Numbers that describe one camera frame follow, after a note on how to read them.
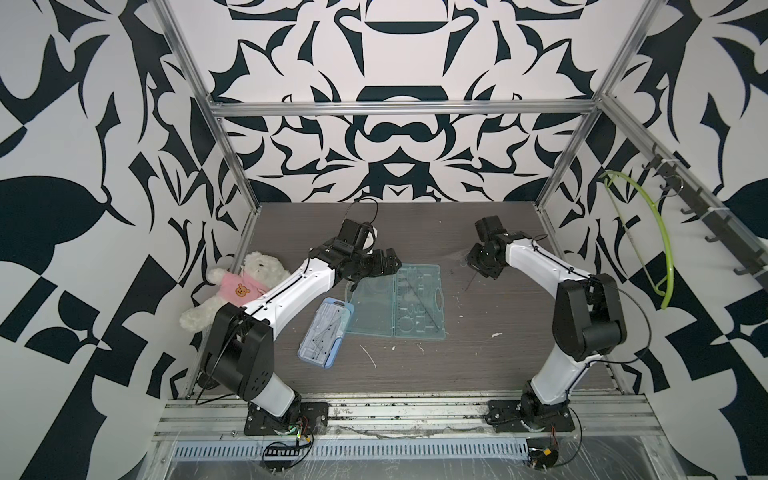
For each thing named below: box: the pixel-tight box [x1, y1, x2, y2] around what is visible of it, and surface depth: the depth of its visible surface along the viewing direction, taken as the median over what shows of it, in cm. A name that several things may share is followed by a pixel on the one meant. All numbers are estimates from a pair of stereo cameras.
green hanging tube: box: [600, 170, 675, 310], surface depth 69 cm
